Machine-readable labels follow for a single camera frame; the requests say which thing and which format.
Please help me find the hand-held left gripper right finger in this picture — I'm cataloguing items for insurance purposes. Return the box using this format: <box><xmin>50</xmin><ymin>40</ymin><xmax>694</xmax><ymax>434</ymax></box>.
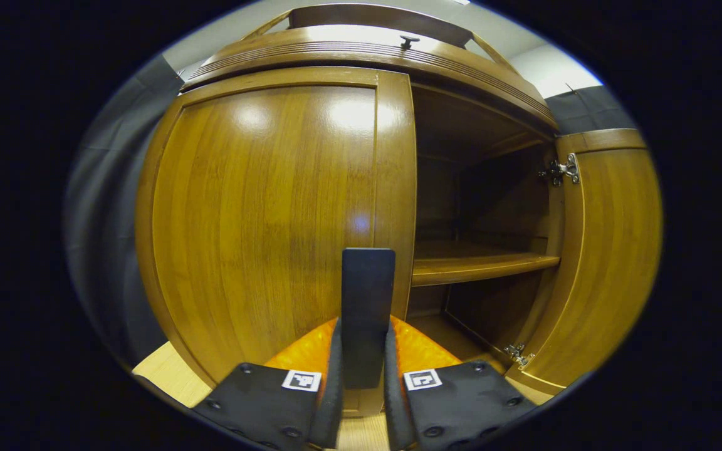
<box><xmin>384</xmin><ymin>316</ymin><xmax>538</xmax><ymax>451</ymax></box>

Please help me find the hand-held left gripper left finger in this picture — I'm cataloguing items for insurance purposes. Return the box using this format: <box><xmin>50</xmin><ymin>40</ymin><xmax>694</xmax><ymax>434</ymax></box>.
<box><xmin>192</xmin><ymin>317</ymin><xmax>345</xmax><ymax>450</ymax></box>

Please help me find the wooden double-door shoe cabinet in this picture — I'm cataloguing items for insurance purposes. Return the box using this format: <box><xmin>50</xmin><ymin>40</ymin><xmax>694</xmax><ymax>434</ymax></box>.
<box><xmin>135</xmin><ymin>3</ymin><xmax>664</xmax><ymax>419</ymax></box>

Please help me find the wooden cabinet door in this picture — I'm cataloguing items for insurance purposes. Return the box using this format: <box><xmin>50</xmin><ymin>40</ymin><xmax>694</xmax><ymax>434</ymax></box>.
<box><xmin>135</xmin><ymin>68</ymin><xmax>418</xmax><ymax>419</ymax></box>
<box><xmin>504</xmin><ymin>128</ymin><xmax>664</xmax><ymax>397</ymax></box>

